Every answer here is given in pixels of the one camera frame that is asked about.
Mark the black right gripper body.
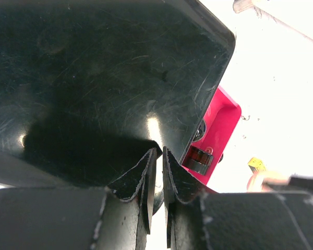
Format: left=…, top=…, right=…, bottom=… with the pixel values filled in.
left=263, top=177, right=313, bottom=195

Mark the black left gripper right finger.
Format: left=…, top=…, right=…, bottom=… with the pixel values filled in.
left=163, top=148, right=313, bottom=249

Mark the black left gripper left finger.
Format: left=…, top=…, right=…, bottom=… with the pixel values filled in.
left=0, top=148, right=157, bottom=249

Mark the black round compact jar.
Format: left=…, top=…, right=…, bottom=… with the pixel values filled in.
left=183, top=146, right=214, bottom=175

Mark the black drawer organizer cabinet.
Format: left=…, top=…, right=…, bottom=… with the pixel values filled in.
left=0, top=1, right=235, bottom=186

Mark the gold black lipstick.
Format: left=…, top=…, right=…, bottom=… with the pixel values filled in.
left=248, top=157, right=266, bottom=173

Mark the beige two-tier shelf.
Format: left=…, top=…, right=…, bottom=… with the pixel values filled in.
left=233, top=0, right=313, bottom=41

